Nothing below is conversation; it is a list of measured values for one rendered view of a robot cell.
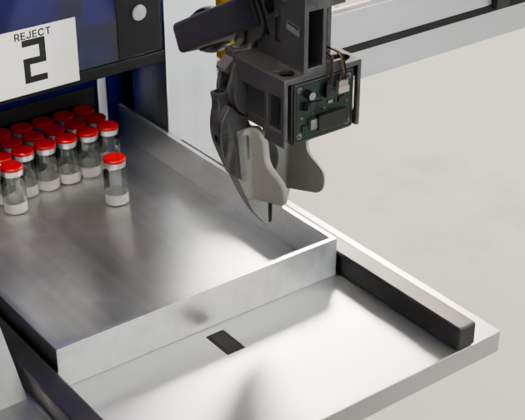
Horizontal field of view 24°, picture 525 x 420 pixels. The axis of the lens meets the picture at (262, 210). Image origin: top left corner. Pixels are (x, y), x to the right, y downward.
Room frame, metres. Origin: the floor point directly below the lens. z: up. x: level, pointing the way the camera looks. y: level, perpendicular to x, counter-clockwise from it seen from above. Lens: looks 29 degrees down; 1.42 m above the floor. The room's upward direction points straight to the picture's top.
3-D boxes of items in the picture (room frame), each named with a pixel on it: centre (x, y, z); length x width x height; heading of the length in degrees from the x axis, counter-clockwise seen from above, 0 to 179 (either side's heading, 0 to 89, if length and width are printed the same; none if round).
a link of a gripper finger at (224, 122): (0.83, 0.02, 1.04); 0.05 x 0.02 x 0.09; 127
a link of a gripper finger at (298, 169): (0.84, -0.03, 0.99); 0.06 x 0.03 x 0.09; 37
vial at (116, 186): (0.98, 0.13, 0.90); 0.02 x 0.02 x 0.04
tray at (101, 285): (0.92, 0.15, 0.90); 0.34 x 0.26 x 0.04; 37
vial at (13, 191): (0.97, 0.22, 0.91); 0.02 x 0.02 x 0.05
